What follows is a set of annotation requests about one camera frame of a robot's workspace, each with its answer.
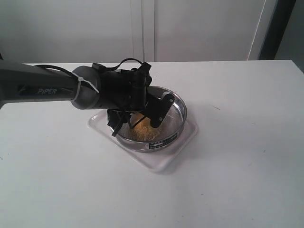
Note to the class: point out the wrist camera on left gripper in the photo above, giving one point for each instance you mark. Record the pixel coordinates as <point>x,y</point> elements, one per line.
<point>157,108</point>

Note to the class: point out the yellow and white grain mix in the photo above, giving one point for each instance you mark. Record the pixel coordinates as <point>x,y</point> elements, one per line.
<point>143,132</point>

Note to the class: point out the white square plastic tray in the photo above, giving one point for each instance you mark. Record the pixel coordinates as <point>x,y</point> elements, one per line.
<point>155,160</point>

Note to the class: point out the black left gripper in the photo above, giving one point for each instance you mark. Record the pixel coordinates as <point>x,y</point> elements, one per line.
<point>122,92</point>

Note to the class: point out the white cabinet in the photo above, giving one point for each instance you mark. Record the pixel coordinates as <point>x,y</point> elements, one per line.
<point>78,31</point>

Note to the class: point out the round stainless steel sieve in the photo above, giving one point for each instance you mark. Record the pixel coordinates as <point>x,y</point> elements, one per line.
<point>171,126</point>

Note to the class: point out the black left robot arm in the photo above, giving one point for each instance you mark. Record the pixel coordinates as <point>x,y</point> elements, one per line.
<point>46,83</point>

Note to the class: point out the white zip tie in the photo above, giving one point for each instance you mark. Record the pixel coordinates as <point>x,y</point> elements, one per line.
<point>80,81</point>

